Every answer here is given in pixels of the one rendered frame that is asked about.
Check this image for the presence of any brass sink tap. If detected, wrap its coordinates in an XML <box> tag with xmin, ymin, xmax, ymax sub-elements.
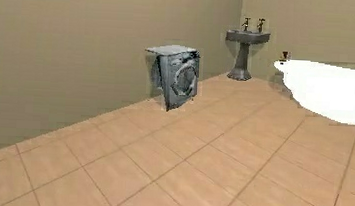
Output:
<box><xmin>241</xmin><ymin>17</ymin><xmax>251</xmax><ymax>33</ymax></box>
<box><xmin>256</xmin><ymin>17</ymin><xmax>267</xmax><ymax>34</ymax></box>

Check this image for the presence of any grey pedestal sink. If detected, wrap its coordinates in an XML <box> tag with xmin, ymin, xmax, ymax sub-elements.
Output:
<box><xmin>224</xmin><ymin>28</ymin><xmax>272</xmax><ymax>83</ymax></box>

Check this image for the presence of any grey washing machine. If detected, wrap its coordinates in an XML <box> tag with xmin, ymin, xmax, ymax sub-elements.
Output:
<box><xmin>142</xmin><ymin>43</ymin><xmax>202</xmax><ymax>114</ymax></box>

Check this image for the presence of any brass bathtub tap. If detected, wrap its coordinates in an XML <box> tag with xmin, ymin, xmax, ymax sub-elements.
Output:
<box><xmin>278</xmin><ymin>50</ymin><xmax>291</xmax><ymax>64</ymax></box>

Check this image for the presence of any white bathtub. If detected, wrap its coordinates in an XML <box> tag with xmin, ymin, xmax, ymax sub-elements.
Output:
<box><xmin>271</xmin><ymin>58</ymin><xmax>355</xmax><ymax>127</ymax></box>

